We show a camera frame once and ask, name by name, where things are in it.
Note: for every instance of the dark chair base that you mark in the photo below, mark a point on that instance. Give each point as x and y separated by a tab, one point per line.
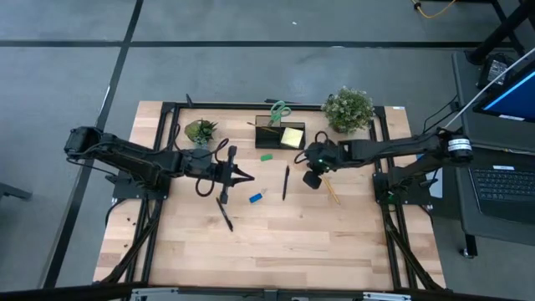
12	191

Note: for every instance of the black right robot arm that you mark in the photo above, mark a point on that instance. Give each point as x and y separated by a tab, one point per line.
397	146

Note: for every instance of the black pen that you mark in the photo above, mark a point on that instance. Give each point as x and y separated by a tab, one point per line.
286	182
224	214

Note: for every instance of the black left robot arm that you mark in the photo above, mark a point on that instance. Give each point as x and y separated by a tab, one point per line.
125	156

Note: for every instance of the yellow sticky note pad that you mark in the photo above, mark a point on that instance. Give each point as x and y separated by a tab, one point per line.
292	138

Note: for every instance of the black mesh desk organizer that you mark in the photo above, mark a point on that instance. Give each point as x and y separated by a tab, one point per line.
267	142

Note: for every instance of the dark grey equipment cart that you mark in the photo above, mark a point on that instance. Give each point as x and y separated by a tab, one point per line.
464	234

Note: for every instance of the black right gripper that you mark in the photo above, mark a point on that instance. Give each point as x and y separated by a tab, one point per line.
324	156

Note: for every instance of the black camera rig rail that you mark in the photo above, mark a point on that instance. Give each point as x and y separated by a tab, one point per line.
62	292

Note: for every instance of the black power device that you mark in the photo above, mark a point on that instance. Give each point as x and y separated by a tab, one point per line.
495	67

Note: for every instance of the computer monitor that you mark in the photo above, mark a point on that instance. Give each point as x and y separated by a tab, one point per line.
518	100

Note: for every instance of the blue eraser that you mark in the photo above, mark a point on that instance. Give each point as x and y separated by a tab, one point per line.
256	198

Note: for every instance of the black laptop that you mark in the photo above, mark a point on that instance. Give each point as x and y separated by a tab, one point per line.
501	188

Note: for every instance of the black metal table frame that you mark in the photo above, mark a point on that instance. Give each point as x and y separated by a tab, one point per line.
234	106

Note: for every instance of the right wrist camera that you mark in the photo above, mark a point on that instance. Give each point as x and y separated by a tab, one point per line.
312	180

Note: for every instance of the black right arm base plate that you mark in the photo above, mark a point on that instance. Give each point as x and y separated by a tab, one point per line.
380	197

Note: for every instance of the green eraser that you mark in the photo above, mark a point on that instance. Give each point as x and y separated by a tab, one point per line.
266	157

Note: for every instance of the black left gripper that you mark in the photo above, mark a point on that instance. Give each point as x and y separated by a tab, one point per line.
229	175

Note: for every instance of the bushy potted plant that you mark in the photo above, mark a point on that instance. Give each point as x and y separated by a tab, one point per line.
348	110

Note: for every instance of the small green succulent plant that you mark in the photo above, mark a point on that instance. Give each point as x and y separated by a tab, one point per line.
200	130

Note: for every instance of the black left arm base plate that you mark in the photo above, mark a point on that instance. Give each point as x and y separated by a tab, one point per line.
125	190

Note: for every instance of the black stand pole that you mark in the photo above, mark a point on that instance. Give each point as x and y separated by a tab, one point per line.
501	29

